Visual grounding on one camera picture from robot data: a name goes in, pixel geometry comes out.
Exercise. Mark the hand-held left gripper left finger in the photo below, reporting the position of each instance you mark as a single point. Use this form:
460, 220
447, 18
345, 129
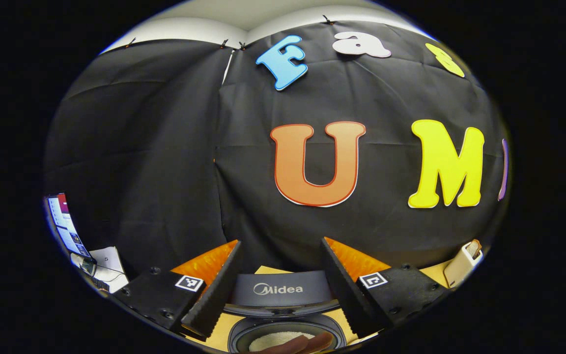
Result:
214, 295

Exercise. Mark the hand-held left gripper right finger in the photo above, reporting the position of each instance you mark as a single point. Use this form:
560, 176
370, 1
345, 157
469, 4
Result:
344, 295

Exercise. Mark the silver black rice cooker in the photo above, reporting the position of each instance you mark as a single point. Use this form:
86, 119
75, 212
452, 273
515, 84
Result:
283, 302

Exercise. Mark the white rice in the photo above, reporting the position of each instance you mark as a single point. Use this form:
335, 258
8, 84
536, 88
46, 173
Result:
273, 339

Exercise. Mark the white side table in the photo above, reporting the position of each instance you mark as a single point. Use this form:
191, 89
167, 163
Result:
116, 282

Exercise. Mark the white paper sheet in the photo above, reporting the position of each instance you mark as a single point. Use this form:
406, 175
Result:
108, 258

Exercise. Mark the white toaster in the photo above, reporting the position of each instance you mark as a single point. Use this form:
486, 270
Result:
457, 270

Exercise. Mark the small white green device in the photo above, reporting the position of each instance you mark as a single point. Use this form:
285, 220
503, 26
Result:
85, 265

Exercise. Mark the toasted bread slice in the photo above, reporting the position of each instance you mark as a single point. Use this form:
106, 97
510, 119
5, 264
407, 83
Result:
473, 248

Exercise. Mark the black backdrop cloth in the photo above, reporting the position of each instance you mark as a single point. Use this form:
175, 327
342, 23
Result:
165, 147

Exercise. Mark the computer monitor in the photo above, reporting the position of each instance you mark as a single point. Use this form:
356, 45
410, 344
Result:
67, 226

